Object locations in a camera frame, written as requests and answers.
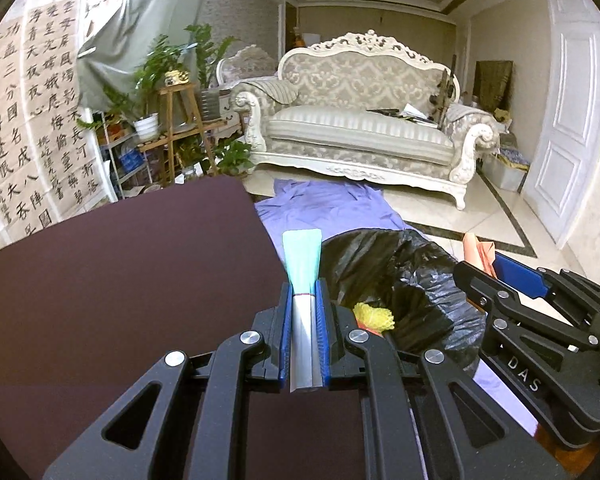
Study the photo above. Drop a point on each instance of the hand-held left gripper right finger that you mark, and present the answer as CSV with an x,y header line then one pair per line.
x,y
324,340

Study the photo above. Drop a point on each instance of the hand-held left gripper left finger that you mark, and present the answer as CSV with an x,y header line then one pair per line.
x,y
285,340

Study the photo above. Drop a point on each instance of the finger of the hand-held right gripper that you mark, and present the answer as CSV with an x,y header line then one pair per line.
x,y
520,272
480,282

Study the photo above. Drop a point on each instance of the orange paper piece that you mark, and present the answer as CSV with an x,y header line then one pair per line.
x,y
480,252

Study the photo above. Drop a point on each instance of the yellow paper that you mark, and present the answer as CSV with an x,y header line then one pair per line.
x,y
375,316

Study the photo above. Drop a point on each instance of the black garbage bag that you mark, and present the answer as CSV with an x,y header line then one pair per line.
x,y
415,280

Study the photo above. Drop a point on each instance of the white teal squeeze tube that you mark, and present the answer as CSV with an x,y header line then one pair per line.
x,y
302,260

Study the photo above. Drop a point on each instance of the clear storage box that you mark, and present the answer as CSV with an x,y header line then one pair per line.
x,y
505,177

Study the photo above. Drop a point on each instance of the white panelled door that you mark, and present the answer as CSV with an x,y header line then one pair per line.
x,y
560,150

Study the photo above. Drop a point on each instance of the purple cloth sheet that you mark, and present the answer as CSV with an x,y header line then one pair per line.
x,y
330,205

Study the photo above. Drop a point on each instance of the patterned grey throw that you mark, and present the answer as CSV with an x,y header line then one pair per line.
x,y
467,116

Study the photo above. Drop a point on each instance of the pile of papers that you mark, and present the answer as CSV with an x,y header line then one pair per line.
x,y
412,112

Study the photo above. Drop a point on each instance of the small bushy green plant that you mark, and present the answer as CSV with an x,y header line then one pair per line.
x,y
232,157

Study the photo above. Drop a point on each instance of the dark brown framed board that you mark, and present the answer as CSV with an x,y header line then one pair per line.
x,y
495,82

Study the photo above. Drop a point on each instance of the ornate white sofa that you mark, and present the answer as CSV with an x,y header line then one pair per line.
x,y
360,130

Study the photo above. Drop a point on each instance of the dark long object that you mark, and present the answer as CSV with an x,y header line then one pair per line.
x,y
445,87

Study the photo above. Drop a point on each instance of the white side cabinet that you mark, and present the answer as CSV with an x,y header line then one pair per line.
x,y
230,127

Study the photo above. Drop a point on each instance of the blue plastic crate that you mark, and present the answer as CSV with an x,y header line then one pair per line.
x,y
130,161

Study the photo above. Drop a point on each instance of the metal shelf rack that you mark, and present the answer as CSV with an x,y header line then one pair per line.
x,y
111,172

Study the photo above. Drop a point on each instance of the tall plant in dark pot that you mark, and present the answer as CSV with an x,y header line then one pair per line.
x,y
211,105

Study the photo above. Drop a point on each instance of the striped beige throw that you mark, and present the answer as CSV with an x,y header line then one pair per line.
x,y
275,91

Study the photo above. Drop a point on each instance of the green plant in white pot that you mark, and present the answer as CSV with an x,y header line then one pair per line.
x,y
146,127

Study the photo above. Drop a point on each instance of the wooden plant stand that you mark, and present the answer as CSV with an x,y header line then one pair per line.
x,y
180,91

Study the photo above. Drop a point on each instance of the leafy plant in brown pot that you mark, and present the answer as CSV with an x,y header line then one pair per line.
x,y
114,128

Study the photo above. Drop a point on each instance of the ornate white armchair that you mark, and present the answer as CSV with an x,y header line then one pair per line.
x,y
252,60

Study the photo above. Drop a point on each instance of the cream patterned small planter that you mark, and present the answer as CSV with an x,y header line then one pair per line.
x,y
176,78

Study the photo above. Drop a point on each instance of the calligraphy paper sheet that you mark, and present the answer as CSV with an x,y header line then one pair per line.
x,y
10,125
55,110

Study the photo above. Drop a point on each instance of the grey hanging cloth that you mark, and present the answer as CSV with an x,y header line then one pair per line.
x,y
115,45

